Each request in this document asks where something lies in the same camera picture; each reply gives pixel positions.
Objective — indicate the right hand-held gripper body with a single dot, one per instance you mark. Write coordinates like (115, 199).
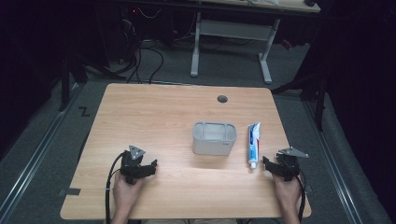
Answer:
(288, 163)

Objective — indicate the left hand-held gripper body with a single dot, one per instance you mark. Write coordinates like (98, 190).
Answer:
(132, 161)

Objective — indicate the blue and white toothpaste tube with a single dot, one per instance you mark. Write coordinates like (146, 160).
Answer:
(253, 146)

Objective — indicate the grey plastic holder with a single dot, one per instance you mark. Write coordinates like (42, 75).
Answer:
(214, 143)

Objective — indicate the person's right hand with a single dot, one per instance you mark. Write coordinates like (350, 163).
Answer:
(286, 191)

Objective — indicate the person's left hand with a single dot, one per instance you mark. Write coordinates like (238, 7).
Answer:
(126, 193)

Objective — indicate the grey tape strip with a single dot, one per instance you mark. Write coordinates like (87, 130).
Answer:
(308, 188)

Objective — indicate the black tape strip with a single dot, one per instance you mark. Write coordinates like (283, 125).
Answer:
(73, 191)

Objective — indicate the black metal stand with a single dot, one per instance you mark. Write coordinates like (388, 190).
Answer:
(64, 87)
(319, 102)

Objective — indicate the red object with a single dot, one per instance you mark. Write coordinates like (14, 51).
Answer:
(287, 44)

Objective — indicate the white-framed wooden desk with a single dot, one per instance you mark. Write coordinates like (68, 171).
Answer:
(232, 29)

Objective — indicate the metal floor rail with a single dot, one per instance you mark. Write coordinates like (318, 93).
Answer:
(34, 158)
(333, 168)

